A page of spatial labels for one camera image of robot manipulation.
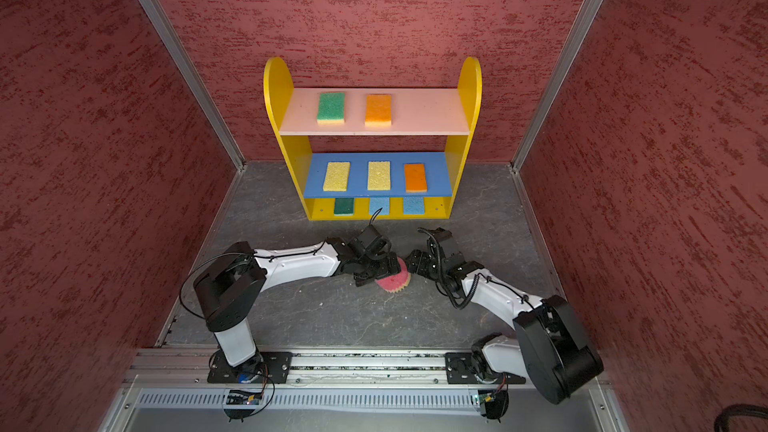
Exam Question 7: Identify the yellow shelf pink blue boards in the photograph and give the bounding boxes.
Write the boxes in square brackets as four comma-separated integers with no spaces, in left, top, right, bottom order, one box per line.
[263,57,483,221]

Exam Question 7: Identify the black cable bottom right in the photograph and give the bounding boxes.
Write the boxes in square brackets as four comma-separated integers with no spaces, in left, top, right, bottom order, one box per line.
[713,403,768,432]

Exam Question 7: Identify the left aluminium corner post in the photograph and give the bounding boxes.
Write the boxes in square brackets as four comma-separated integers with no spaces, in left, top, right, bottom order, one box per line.
[138,0,247,172]

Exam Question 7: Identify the green scouring sponge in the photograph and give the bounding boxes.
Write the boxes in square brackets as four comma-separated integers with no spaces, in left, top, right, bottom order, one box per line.
[333,197,355,216]

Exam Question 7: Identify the aluminium mounting rail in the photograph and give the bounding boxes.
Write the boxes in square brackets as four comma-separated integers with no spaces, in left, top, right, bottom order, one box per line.
[122,347,533,389]

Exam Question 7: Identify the dark yellow scouring pad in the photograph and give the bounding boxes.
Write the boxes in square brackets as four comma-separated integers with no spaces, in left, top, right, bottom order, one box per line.
[316,92,345,125]

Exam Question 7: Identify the aluminium corner post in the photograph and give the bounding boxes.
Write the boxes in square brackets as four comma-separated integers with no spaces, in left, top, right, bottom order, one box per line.
[511,0,604,175]
[138,0,247,172]

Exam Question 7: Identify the yellow sponge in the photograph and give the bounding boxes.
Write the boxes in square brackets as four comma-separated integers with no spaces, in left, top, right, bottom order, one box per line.
[323,162,351,192]
[367,161,391,191]

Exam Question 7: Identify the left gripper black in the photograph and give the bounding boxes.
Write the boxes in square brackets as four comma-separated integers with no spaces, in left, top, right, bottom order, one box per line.
[355,251,403,285]

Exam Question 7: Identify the orange sponge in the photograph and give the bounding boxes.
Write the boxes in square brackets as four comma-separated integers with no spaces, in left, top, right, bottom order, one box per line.
[404,163,428,193]
[364,94,392,127]

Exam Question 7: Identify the white slotted cable duct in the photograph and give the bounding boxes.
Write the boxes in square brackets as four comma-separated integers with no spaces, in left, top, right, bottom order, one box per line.
[134,388,487,410]

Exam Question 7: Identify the right aluminium corner post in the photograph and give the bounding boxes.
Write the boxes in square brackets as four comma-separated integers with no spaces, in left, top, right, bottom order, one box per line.
[511,0,604,175]

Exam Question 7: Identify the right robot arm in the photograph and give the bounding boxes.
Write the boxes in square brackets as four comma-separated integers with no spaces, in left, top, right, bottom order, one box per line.
[405,228,604,404]

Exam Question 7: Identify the right electronics board with wires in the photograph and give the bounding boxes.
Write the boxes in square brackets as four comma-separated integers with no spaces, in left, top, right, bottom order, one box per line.
[475,390,509,421]

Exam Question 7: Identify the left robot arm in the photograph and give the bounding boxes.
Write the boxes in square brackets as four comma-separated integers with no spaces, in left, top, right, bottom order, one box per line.
[192,225,410,375]

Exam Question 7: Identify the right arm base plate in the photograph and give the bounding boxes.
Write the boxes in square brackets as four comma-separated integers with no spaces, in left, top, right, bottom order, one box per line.
[444,352,527,386]

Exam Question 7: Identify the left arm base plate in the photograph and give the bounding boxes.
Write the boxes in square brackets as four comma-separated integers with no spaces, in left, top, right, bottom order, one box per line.
[207,350,293,386]

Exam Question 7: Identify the blue sponge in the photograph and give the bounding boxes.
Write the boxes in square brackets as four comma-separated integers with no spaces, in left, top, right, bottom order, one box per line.
[403,197,425,216]
[369,197,390,216]

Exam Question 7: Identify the pink round smiley sponge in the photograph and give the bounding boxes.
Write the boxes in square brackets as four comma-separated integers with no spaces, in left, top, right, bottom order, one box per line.
[376,257,411,293]

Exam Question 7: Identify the electronics board with wires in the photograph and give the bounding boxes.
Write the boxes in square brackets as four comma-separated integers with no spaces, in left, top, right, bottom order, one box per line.
[223,390,275,421]
[475,390,509,421]

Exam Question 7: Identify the left electronics board with wires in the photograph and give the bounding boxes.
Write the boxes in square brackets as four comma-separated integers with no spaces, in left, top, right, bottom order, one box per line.
[223,390,275,421]

